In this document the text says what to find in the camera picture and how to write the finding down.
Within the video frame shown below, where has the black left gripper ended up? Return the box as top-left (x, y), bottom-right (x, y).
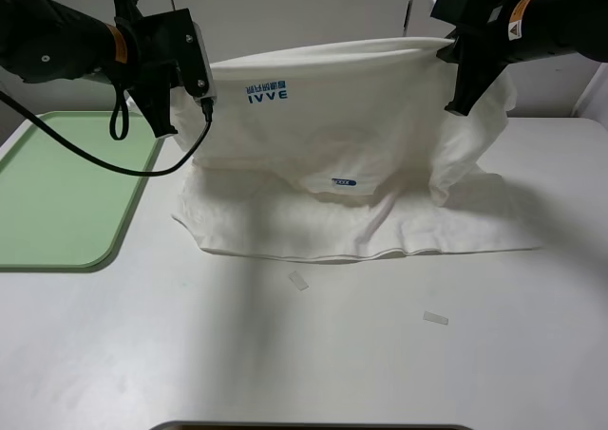
top-left (111, 0), bottom-right (183, 139)

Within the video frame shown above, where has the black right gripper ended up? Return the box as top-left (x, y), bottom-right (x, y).
top-left (436, 0), bottom-right (519, 116)

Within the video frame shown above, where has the white short sleeve t-shirt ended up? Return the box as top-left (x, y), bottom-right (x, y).
top-left (171, 38), bottom-right (538, 262)

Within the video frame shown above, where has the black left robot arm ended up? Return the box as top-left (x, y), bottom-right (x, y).
top-left (1, 0), bottom-right (191, 138)

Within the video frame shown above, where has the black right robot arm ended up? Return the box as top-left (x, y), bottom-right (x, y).
top-left (431, 0), bottom-right (607, 116)

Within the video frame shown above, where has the green plastic tray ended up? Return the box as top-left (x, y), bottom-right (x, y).
top-left (1, 112), bottom-right (162, 271)

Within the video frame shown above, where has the clear tape strip centre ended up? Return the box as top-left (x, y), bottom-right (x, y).
top-left (288, 271), bottom-right (310, 291)

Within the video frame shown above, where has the clear tape strip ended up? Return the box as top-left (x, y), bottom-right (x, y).
top-left (423, 311), bottom-right (449, 326)
top-left (288, 271), bottom-right (310, 291)

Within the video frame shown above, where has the clear tape strip right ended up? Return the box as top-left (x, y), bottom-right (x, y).
top-left (423, 311), bottom-right (449, 326)

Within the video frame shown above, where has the black left camera cable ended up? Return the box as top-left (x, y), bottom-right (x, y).
top-left (0, 81), bottom-right (216, 178)

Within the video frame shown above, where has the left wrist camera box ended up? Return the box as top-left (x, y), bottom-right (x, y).
top-left (138, 9), bottom-right (217, 103)

